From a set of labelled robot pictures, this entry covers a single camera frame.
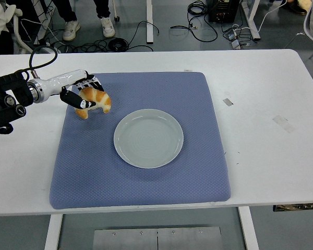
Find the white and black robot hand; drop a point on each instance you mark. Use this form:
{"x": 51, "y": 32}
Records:
{"x": 60, "y": 81}

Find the orange and white croissant bread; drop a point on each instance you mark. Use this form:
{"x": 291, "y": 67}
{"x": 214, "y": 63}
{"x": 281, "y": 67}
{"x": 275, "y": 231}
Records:
{"x": 101, "y": 100}

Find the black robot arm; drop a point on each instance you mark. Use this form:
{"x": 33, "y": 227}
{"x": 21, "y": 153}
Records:
{"x": 5, "y": 83}

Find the white power strip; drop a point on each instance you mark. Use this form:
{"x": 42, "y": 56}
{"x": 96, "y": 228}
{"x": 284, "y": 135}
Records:
{"x": 47, "y": 44}

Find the person with white shoes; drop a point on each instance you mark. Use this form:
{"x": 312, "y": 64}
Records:
{"x": 71, "y": 28}

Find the black caster wheel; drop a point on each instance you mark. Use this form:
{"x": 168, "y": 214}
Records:
{"x": 117, "y": 19}

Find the blue quilted mat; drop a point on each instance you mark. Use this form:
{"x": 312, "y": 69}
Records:
{"x": 94, "y": 169}

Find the white background table leg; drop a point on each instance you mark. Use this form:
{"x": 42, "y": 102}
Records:
{"x": 149, "y": 23}
{"x": 253, "y": 23}

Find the round grey plate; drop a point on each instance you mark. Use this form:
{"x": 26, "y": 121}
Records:
{"x": 148, "y": 140}

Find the grey tape strip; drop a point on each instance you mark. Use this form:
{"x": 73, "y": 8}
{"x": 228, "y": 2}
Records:
{"x": 227, "y": 101}

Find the black equipment box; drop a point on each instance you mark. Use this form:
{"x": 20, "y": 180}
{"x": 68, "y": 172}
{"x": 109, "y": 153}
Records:
{"x": 223, "y": 11}

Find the grey power adapter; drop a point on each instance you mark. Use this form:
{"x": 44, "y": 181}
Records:
{"x": 235, "y": 44}

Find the grey metal plate with screws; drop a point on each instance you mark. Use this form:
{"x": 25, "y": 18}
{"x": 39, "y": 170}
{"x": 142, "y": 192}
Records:
{"x": 156, "y": 239}

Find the large clear tape patch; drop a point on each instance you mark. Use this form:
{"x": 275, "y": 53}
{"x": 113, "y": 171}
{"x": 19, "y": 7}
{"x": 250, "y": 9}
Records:
{"x": 283, "y": 123}

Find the white chair frame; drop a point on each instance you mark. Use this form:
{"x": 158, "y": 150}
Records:
{"x": 306, "y": 28}

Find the metal bracket under table edge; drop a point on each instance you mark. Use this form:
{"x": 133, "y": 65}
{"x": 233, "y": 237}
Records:
{"x": 294, "y": 207}

